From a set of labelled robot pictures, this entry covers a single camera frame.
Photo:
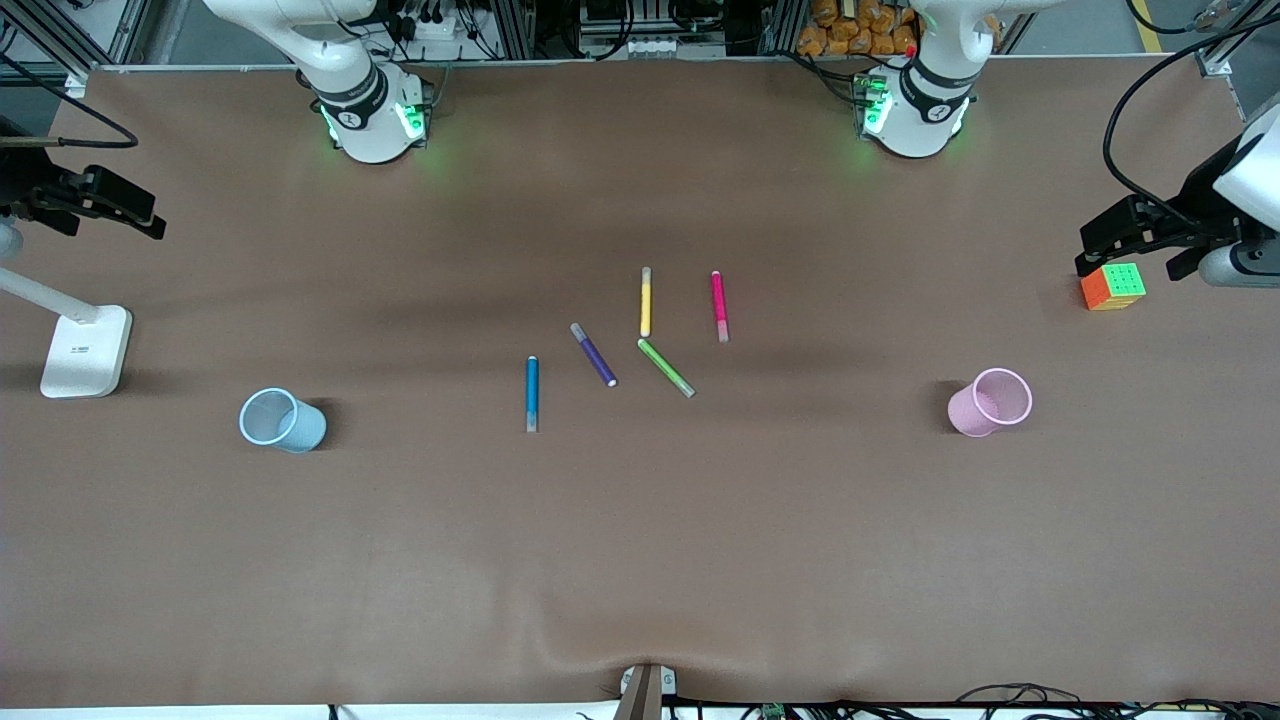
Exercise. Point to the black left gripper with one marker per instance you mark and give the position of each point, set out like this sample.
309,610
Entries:
1197,192

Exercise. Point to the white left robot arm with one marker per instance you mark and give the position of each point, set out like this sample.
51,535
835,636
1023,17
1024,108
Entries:
915,125

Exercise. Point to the blue mesh cup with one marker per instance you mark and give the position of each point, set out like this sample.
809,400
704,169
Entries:
300,430

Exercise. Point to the white power strip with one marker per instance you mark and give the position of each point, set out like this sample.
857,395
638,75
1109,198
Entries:
440,28

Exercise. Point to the pink mesh cup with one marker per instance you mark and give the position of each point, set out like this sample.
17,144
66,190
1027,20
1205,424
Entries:
965,410

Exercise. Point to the white terminal strip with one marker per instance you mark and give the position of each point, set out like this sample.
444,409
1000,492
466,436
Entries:
650,45

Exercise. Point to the colourful puzzle cube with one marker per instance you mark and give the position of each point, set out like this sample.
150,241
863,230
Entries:
1120,282

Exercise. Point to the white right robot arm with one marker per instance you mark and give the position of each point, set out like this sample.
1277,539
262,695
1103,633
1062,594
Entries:
365,130

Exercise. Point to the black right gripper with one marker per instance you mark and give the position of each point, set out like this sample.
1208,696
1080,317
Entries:
30,183

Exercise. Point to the yellow marker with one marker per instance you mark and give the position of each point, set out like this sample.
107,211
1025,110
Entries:
646,305

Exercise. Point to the aluminium frame post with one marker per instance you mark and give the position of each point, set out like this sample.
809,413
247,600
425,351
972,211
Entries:
780,25
515,25

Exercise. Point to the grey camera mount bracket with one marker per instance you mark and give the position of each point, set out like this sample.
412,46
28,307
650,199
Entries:
645,695

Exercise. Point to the green marker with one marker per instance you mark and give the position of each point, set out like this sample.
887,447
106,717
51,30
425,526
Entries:
665,367

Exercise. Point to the pink marker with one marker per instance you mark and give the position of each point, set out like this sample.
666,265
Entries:
718,300

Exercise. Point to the purple marker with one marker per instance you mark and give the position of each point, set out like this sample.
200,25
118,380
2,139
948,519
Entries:
595,358

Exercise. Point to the aluminium frame strut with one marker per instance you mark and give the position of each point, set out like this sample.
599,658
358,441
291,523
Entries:
1215,62

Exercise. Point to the orange snack packets pile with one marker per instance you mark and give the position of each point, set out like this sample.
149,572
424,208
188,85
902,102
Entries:
850,30

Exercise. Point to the blue marker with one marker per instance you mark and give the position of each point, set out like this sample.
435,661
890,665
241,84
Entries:
532,390

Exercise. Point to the white lamp stand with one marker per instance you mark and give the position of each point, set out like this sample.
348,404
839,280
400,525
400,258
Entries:
85,350

